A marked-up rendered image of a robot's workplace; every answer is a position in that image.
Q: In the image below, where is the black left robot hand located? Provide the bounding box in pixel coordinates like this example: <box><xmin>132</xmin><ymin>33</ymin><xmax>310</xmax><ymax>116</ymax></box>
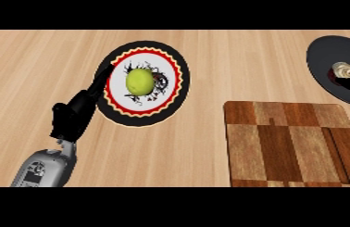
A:
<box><xmin>49</xmin><ymin>64</ymin><xmax>117</xmax><ymax>143</ymax></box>

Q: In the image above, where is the brown checkered cutting board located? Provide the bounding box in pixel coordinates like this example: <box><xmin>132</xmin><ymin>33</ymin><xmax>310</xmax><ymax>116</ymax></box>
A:
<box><xmin>223</xmin><ymin>100</ymin><xmax>350</xmax><ymax>188</ymax></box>

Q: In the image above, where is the dark grey pan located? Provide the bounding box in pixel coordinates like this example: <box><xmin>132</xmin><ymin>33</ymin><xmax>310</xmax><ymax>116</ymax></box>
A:
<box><xmin>304</xmin><ymin>35</ymin><xmax>350</xmax><ymax>105</ymax></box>

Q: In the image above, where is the cupcake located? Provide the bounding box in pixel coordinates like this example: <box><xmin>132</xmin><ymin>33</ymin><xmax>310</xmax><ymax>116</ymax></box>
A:
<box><xmin>326</xmin><ymin>61</ymin><xmax>350</xmax><ymax>90</ymax></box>

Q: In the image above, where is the green apple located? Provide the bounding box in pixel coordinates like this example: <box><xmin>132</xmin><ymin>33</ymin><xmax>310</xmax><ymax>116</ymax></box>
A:
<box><xmin>124</xmin><ymin>68</ymin><xmax>157</xmax><ymax>95</ymax></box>

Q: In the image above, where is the black-rimmed patterned plate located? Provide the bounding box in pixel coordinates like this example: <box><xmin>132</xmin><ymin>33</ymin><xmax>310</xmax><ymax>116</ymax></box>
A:
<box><xmin>93</xmin><ymin>40</ymin><xmax>192</xmax><ymax>128</ymax></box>

